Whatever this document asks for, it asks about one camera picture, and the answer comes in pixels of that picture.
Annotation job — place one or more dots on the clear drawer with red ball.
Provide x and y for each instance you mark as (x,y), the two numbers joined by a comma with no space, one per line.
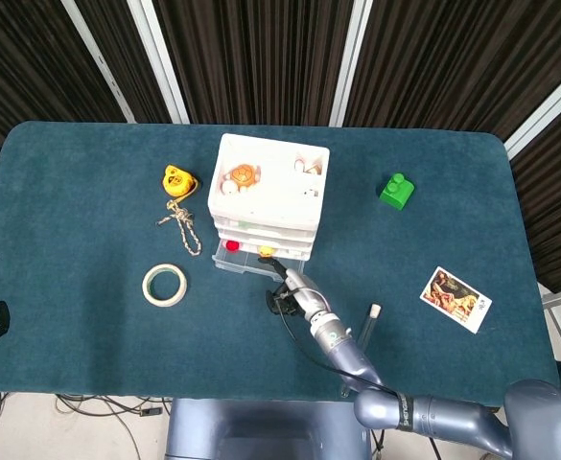
(234,263)

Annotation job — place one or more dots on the clear drawer without marker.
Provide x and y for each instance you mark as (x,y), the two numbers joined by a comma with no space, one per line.
(265,238)

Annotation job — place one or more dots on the yellow tape measure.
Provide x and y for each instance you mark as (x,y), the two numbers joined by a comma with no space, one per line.
(177,181)

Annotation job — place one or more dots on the white plastic drawer cabinet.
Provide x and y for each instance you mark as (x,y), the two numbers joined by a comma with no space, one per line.
(270,201)

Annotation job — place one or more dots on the tiny white item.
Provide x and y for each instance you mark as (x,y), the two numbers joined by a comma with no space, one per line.
(311,193)

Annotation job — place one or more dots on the orange turtle toy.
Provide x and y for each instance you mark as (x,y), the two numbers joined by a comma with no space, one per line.
(241,175)

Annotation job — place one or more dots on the clear drawer with marker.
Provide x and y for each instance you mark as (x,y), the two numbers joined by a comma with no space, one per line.
(270,225)

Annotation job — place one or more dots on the small yellow orange toy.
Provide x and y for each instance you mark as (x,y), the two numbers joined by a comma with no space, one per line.
(265,250)

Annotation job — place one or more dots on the green toy building block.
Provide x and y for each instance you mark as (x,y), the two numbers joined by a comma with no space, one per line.
(395,194)

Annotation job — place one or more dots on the picture card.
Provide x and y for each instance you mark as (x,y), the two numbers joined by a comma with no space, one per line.
(455,299)

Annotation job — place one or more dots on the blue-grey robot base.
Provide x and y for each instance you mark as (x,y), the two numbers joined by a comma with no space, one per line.
(261,431)

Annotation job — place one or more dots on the red ball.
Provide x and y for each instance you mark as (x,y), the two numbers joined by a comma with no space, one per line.
(233,245)

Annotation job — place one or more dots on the clear test tube white cap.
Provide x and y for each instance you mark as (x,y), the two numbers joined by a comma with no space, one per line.
(370,326)

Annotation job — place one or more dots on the beige masking tape roll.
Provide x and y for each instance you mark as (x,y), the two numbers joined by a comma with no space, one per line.
(148,292)

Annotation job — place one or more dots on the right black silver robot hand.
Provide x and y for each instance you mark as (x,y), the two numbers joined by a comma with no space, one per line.
(306,297)

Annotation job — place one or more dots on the white frame post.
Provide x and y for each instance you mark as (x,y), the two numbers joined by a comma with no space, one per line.
(349,62)
(160,62)
(548,105)
(100,62)

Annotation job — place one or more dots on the teal table cloth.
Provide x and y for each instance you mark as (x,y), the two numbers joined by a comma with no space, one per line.
(93,335)

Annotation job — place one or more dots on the black power adapter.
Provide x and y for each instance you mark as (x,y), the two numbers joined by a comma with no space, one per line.
(149,411)

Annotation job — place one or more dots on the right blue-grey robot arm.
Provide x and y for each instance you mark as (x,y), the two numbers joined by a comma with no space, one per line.
(452,421)

